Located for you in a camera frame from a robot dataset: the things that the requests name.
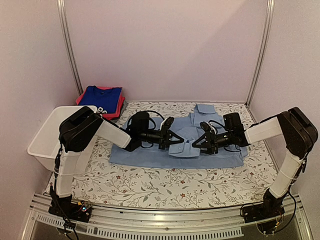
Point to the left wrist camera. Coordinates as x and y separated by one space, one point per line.
166 123

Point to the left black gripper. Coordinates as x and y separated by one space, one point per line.
167 142

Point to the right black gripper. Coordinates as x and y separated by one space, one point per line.
211 143

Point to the aluminium front rail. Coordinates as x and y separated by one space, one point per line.
109 222

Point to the right aluminium frame post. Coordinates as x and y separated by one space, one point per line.
262 51

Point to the folded pink garment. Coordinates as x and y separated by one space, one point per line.
108 116

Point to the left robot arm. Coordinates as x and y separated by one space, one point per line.
77 131

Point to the white plastic laundry bin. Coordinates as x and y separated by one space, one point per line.
45 145

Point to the left aluminium frame post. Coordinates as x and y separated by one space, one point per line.
61 7

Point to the blue t-shirt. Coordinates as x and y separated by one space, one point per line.
106 100

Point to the aluminium frame post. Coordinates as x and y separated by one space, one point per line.
262 51
61 7

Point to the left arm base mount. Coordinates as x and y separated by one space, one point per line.
70 211

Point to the light blue garment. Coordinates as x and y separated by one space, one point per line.
187 119

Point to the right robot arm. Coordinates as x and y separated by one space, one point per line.
292 126

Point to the folded grey garment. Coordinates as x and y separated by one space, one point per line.
123 108

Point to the floral table cloth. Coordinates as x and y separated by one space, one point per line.
104 182

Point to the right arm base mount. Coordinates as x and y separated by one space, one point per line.
257 212

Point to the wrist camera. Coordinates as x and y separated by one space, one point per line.
166 123
208 128

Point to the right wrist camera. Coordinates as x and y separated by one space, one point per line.
208 128

